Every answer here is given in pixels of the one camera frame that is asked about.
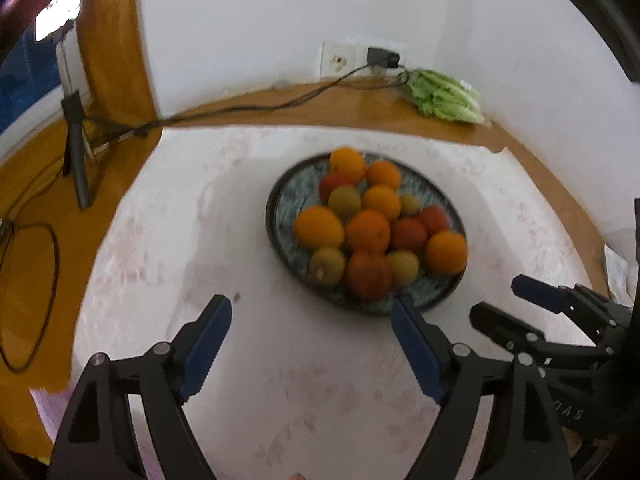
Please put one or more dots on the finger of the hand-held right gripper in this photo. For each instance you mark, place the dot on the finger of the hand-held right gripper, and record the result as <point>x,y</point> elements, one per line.
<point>495,322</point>
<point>537,291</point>

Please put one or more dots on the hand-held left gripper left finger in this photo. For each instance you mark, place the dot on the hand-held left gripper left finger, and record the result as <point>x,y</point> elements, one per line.
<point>207,350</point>

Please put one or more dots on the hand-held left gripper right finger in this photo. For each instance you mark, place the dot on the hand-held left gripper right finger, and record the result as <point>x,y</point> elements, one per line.
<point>415,355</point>

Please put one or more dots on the red apple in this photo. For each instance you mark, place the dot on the red apple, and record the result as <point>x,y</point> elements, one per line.
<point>407,234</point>
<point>369,272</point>
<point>434,219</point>
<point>332,182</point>

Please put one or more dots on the blue patterned ceramic plate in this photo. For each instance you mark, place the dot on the blue patterned ceramic plate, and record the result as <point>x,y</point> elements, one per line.
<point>290,200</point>

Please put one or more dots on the white paper packet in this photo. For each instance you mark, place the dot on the white paper packet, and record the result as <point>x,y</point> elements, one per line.
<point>617,270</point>

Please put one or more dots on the white plastic bag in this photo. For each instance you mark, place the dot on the white plastic bag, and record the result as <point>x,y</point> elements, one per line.
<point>622,237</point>

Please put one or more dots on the white floral tablecloth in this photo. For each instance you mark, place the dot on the white floral tablecloth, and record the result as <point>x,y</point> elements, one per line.
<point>200,240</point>

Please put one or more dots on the green lettuce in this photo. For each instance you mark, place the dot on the green lettuce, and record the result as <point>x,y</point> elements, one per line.
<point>445,97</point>

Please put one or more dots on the black tripod stand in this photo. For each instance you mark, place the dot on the black tripod stand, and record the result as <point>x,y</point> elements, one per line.
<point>77,160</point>

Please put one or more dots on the black charger plug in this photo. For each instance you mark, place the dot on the black charger plug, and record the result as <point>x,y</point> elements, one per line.
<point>382,56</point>

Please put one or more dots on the blue window pane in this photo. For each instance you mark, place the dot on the blue window pane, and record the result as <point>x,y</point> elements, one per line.
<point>20,85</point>

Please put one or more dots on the bright lamp panel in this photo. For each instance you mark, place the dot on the bright lamp panel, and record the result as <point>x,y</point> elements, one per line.
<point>57,15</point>

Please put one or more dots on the white wall socket plate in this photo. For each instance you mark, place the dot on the white wall socket plate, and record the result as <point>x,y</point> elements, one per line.
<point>345,60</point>

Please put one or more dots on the wooden door frame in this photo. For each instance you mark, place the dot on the wooden door frame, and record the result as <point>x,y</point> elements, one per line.
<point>115,60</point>

